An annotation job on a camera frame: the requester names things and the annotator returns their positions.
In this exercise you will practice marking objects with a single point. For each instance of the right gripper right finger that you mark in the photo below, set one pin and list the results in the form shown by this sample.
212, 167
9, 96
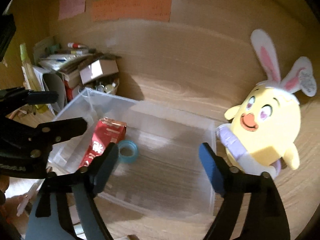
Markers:
266, 217

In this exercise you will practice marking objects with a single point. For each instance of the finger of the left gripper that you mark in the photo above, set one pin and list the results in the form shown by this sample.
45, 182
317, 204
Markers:
54, 132

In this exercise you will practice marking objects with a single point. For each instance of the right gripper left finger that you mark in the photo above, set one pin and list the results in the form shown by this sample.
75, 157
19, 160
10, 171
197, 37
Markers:
91, 183

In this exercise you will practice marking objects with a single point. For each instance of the white pen with cap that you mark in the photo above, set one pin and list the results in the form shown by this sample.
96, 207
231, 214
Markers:
26, 198

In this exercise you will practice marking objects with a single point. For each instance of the blue tape roll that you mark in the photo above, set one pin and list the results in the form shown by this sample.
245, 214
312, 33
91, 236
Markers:
128, 151

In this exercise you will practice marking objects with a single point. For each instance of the red foil pouch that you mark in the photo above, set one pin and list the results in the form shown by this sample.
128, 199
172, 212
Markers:
106, 131

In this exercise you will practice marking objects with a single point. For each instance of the white paper boxes stack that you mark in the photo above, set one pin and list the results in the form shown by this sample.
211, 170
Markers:
53, 83

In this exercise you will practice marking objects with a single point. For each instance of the white bowl of trinkets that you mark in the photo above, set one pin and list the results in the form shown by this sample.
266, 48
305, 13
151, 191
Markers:
107, 86

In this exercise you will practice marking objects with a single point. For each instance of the tall green spray bottle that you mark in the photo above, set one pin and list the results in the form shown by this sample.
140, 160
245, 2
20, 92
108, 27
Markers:
24, 55

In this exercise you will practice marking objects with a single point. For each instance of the small pink white box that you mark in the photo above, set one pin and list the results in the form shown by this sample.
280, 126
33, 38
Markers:
98, 69

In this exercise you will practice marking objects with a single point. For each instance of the clear plastic storage bin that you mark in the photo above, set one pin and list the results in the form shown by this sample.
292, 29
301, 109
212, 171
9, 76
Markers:
159, 172

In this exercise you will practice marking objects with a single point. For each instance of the yellow chick plush toy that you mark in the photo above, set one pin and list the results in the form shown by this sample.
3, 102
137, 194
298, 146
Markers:
261, 131

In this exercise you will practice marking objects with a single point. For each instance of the red white marker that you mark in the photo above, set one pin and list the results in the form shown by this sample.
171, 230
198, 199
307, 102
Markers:
76, 45

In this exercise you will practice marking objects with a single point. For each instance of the pink sticky note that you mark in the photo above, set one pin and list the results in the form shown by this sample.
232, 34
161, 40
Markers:
71, 8

